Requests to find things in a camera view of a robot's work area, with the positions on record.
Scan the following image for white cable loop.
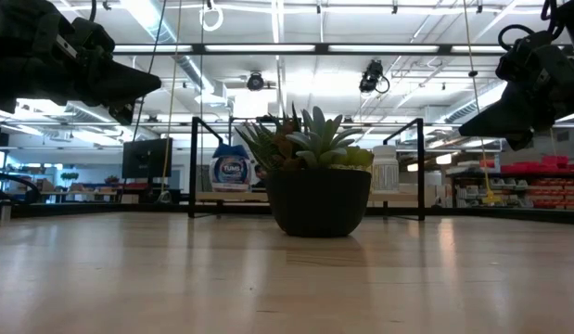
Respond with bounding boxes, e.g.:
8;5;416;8
199;2;224;33

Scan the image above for black hanging cable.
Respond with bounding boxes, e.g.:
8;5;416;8
131;0;169;143

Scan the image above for black overhead camera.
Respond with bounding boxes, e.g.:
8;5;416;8
359;58;391;95

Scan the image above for green succulent plants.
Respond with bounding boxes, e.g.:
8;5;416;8
235;103;376;173

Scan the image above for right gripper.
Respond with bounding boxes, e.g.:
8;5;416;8
457;28;574;152

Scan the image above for Tums bottle blue cap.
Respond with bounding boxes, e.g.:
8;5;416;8
208;142;253;194

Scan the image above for black computer monitor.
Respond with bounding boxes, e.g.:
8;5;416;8
121;137;173;180

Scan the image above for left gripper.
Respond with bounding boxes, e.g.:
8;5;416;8
12;0;162;127

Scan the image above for wooden background desk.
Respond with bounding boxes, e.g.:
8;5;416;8
38;182;125;205

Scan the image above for black frame wooden shelf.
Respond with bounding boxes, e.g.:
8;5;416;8
188;116;426;222

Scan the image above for yellow hanging cable with tag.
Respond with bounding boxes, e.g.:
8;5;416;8
462;0;502;206

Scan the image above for storage shelving with red bins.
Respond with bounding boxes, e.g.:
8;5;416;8
446;154;574;211

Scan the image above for person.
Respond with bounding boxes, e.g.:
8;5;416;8
252;163;269;189

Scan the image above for small white medicine bottle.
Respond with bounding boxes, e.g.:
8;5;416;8
372;144;401;194

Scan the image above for thin yellow hanging cable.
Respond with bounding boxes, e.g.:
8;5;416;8
159;0;184;194

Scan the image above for black overhead frame bar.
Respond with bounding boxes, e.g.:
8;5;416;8
112;43;506;58

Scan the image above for round black ceiling camera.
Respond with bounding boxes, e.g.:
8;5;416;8
246;71;266;93

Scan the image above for black curved cable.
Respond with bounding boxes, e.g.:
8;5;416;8
0;169;43;205

